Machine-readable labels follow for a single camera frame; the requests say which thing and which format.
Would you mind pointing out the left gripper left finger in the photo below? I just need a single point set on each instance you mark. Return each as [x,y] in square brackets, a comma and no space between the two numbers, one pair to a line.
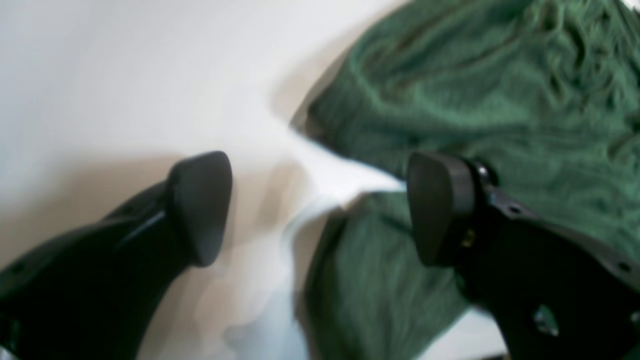
[90,293]

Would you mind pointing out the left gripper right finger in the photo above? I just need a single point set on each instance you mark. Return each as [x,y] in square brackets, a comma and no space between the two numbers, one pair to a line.
[555,293]

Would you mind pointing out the dark green t-shirt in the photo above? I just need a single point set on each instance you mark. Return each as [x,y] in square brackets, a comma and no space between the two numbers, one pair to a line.
[545,91]

